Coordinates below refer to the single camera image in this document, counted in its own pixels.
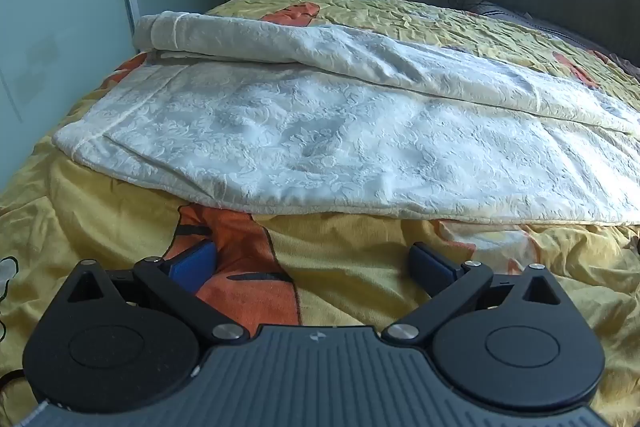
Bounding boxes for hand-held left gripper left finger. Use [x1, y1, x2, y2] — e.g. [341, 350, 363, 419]
[64, 238, 251, 347]

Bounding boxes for glass sliding wardrobe door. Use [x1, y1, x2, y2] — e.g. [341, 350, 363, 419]
[0, 0, 232, 202]

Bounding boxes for yellow printed bedspread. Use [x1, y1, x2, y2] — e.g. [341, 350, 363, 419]
[0, 0, 640, 427]

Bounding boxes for white textured pants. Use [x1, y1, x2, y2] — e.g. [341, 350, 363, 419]
[52, 10, 640, 227]

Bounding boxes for dark patterned pillow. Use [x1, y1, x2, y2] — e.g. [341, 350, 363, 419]
[447, 0, 640, 68]

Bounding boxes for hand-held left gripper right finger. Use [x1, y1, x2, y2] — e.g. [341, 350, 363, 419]
[381, 242, 566, 347]

